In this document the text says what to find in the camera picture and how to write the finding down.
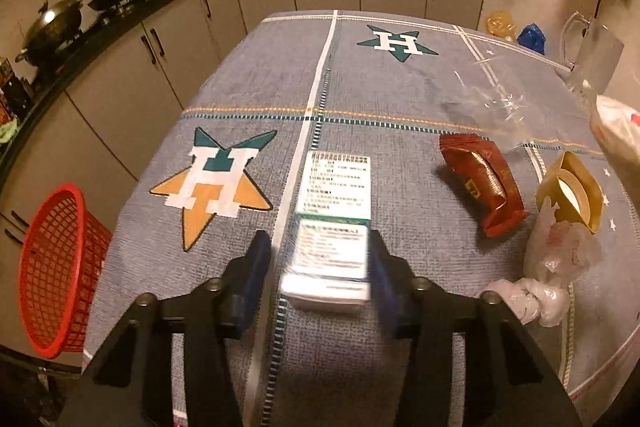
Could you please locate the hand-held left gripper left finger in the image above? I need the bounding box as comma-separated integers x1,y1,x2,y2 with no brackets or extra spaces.
57,230,273,427

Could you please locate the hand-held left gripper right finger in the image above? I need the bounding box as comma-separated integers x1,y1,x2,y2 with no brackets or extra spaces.
369,230,583,427

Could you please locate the white box with green border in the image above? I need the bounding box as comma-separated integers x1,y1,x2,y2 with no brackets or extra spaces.
279,151,374,314

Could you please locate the red plastic mesh basket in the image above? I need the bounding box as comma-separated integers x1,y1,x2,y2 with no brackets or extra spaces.
17,184,114,361

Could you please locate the red foil snack packet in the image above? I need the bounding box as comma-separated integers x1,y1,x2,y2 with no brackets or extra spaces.
438,132,529,238

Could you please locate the white tissue wad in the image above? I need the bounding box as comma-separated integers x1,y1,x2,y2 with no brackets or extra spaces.
486,277,572,329

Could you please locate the clear bag with red print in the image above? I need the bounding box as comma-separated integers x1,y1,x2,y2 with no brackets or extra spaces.
522,201,602,289

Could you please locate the grey star printed tablecloth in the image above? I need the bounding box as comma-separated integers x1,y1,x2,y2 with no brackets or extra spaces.
82,9,640,427

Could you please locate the clear plastic wrapper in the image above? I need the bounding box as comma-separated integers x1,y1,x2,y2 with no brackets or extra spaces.
452,66,540,154

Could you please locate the white plastic bag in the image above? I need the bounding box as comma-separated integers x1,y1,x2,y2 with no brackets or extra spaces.
589,94,640,188

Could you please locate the yellow plastic bag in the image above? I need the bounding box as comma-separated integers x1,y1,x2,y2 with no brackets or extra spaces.
485,10,519,43

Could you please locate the blue plastic bag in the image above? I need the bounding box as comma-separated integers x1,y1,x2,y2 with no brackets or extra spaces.
517,22,547,56

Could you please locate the clear glass pitcher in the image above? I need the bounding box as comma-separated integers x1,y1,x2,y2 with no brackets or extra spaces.
558,10,626,96

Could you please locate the group of seasoning bottles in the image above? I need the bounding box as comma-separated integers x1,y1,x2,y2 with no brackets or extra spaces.
0,56,32,118

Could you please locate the steel wok with lid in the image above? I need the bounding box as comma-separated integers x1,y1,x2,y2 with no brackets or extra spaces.
14,0,84,66

